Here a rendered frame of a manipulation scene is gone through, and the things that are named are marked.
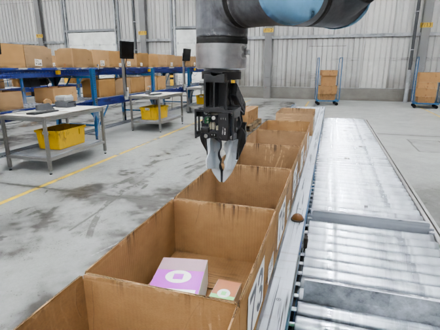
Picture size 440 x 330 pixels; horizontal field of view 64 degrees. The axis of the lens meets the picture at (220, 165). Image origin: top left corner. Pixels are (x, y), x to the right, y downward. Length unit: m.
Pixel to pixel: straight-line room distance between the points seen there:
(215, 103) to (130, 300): 0.37
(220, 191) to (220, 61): 0.84
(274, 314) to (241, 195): 0.63
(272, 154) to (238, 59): 1.12
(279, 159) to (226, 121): 1.11
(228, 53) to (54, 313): 0.51
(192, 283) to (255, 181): 0.63
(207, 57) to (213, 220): 0.50
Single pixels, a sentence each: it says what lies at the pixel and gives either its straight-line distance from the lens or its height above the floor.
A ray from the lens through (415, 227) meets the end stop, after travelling 1.70.
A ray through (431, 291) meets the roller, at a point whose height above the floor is 0.74.
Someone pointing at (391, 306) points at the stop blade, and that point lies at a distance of 1.15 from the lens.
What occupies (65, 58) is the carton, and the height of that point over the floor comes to 1.54.
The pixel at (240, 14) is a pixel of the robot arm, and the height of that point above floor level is 1.48.
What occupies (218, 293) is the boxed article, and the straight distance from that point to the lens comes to 0.82.
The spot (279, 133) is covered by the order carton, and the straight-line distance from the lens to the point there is 2.08.
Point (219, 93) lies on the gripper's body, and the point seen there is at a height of 1.36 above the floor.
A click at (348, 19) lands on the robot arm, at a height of 1.48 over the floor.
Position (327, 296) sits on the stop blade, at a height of 0.77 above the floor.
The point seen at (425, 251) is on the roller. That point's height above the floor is 0.75.
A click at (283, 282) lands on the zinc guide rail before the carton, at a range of 0.94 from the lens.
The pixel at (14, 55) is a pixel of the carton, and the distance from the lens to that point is 6.44.
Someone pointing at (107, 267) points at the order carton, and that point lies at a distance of 0.77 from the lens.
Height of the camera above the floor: 1.41
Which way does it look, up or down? 16 degrees down
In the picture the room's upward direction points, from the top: straight up
